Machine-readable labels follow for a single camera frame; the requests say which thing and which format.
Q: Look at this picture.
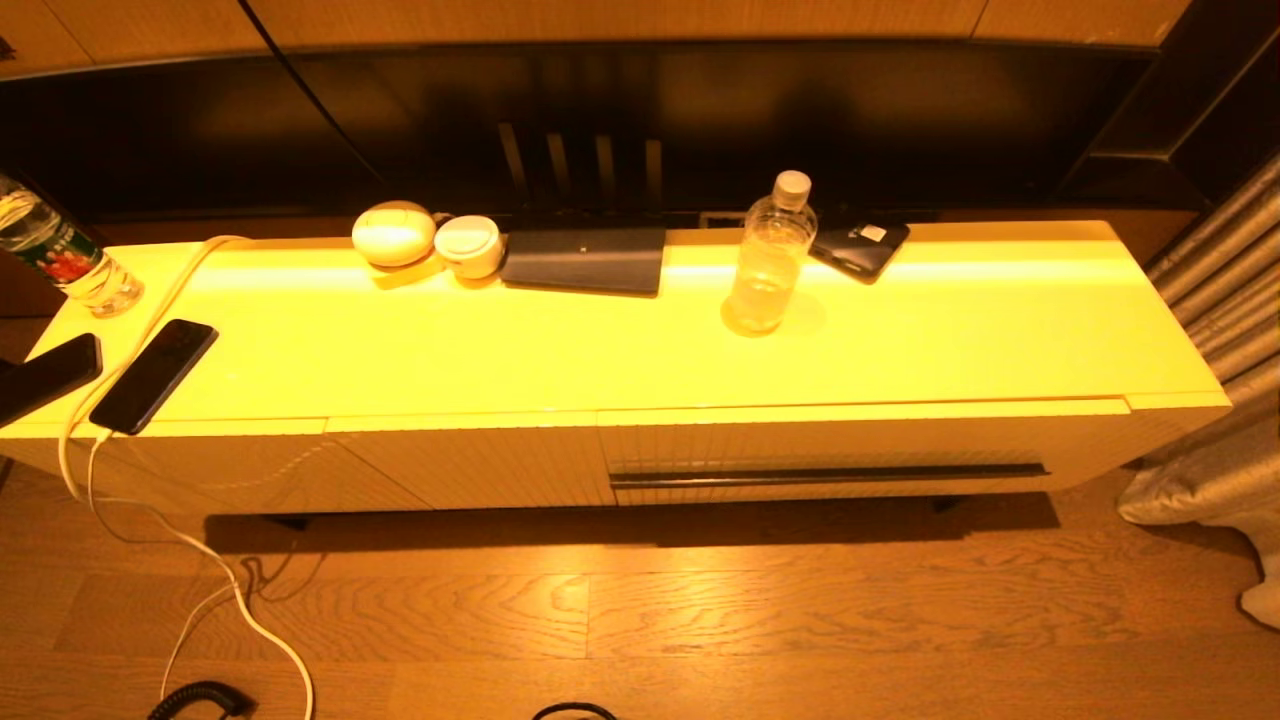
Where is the clear bottle with white cap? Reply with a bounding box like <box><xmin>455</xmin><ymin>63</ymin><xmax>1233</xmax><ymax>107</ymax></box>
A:
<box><xmin>722</xmin><ymin>170</ymin><xmax>819</xmax><ymax>338</ymax></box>

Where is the cream white ribbed drawer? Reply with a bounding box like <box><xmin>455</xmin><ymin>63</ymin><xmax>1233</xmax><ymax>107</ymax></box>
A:
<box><xmin>598</xmin><ymin>400</ymin><xmax>1133</xmax><ymax>506</ymax></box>

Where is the white low tv cabinet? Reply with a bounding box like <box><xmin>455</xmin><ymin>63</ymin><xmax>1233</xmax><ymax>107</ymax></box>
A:
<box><xmin>0</xmin><ymin>218</ymin><xmax>1233</xmax><ymax>521</ymax></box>

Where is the dark grey router with antennas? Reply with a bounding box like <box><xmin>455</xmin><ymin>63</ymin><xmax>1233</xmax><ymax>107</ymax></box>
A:
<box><xmin>497</xmin><ymin>120</ymin><xmax>668</xmax><ymax>298</ymax></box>

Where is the white round jar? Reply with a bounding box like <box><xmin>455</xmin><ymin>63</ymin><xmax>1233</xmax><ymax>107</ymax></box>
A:
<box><xmin>434</xmin><ymin>214</ymin><xmax>505</xmax><ymax>280</ymax></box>

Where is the black device with white sticker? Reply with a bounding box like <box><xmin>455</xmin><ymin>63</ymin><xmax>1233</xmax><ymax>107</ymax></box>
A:
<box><xmin>807</xmin><ymin>218</ymin><xmax>912</xmax><ymax>285</ymax></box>

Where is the white oval device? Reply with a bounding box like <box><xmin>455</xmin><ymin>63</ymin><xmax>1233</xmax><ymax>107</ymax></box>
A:
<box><xmin>351</xmin><ymin>200</ymin><xmax>438</xmax><ymax>268</ymax></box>

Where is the black television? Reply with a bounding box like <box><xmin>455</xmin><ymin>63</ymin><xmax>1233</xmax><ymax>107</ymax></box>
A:
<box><xmin>0</xmin><ymin>38</ymin><xmax>1161</xmax><ymax>226</ymax></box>

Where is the black smartphone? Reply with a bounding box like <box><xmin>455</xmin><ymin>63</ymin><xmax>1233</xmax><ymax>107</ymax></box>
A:
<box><xmin>89</xmin><ymin>319</ymin><xmax>219</xmax><ymax>436</ymax></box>
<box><xmin>0</xmin><ymin>333</ymin><xmax>103</xmax><ymax>429</ymax></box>

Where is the water bottle with colourful label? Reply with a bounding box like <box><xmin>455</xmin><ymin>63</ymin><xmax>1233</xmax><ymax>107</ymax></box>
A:
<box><xmin>0</xmin><ymin>172</ymin><xmax>145</xmax><ymax>319</ymax></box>

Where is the grey pleated curtain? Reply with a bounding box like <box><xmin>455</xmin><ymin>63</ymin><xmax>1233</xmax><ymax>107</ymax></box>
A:
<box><xmin>1118</xmin><ymin>150</ymin><xmax>1280</xmax><ymax>561</ymax></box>

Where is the thick white power cable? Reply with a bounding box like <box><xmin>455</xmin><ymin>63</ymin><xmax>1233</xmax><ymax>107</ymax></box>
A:
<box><xmin>55</xmin><ymin>233</ymin><xmax>316</xmax><ymax>720</ymax></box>

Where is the thin black hanging cable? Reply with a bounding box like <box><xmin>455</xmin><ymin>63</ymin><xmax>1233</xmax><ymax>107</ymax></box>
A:
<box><xmin>236</xmin><ymin>0</ymin><xmax>391</xmax><ymax>191</ymax></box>

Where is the black coiled cable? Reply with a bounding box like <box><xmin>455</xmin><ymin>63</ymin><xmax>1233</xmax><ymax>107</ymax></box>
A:
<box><xmin>147</xmin><ymin>680</ymin><xmax>256</xmax><ymax>720</ymax></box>

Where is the thin white charging cable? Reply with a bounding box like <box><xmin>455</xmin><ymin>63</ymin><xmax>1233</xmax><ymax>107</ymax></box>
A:
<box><xmin>85</xmin><ymin>432</ymin><xmax>241</xmax><ymax>701</ymax></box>

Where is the dark wooden wall cabinet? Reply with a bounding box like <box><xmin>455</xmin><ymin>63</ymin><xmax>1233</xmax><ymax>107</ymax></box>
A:
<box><xmin>1055</xmin><ymin>0</ymin><xmax>1280</xmax><ymax>211</ymax></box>

